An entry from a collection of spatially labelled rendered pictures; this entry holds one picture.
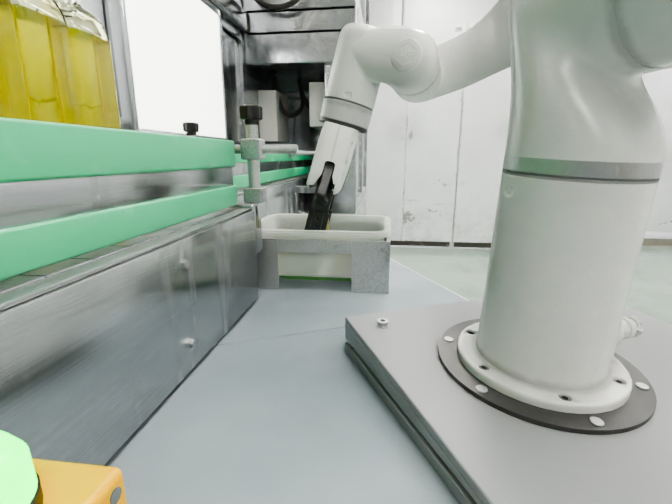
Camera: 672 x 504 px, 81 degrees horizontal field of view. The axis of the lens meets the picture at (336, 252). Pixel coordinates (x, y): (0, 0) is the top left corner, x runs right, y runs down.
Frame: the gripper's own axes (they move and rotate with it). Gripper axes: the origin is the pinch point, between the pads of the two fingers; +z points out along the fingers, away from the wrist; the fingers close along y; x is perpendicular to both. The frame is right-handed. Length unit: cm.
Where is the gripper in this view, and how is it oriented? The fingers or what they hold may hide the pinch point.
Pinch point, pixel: (318, 221)
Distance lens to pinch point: 63.0
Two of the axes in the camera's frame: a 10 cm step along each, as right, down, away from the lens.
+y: -0.9, 2.3, -9.7
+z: -2.6, 9.3, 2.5
